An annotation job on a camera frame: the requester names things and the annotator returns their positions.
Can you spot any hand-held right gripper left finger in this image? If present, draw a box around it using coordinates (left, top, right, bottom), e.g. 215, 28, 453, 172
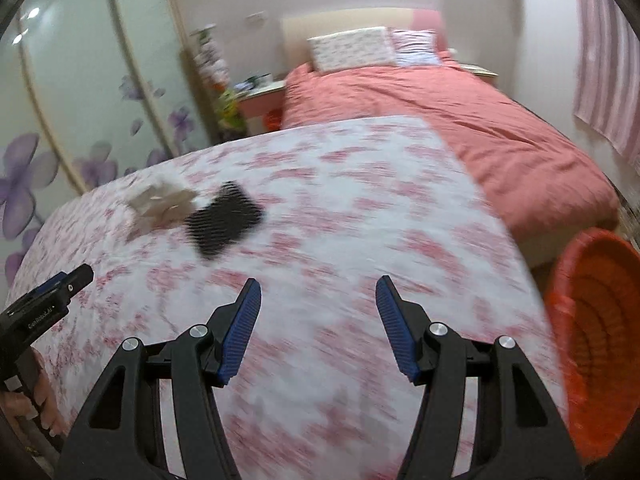
59, 277, 263, 480

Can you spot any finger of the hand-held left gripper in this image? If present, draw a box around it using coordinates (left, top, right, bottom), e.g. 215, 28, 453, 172
22, 264, 95, 311

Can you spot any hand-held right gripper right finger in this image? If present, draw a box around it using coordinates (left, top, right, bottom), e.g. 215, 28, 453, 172
375, 275, 585, 480

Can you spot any orange plastic basket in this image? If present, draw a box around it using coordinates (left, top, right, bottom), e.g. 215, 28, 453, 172
544, 227, 640, 463

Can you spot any person's left hand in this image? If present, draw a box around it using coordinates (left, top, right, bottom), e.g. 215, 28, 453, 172
0, 367, 68, 441

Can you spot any pink floral blanket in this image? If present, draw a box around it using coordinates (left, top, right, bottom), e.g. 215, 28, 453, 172
10, 116, 571, 480

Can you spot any floral glass wardrobe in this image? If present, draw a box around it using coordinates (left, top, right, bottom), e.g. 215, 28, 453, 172
0, 0, 216, 281

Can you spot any pink nightstand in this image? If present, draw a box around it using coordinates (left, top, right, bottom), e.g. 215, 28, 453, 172
235, 81, 287, 136

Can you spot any salmon duvet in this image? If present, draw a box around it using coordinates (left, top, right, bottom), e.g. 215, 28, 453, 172
280, 57, 621, 261

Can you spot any stack of plush toys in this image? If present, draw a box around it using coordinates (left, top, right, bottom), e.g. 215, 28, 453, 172
192, 25, 246, 141

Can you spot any white bedside table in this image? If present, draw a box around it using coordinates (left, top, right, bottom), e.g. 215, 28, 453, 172
457, 61, 500, 81

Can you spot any striped pillow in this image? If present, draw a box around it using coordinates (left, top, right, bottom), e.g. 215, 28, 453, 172
389, 29, 443, 67

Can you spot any floral pillow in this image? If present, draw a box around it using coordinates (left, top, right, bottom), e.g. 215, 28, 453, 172
306, 26, 396, 77

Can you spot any cream and pink headboard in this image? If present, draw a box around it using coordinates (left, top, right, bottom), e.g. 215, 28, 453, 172
280, 7, 448, 73

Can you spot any pink striped curtain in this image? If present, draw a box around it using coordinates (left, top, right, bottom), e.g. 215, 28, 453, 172
570, 0, 640, 171

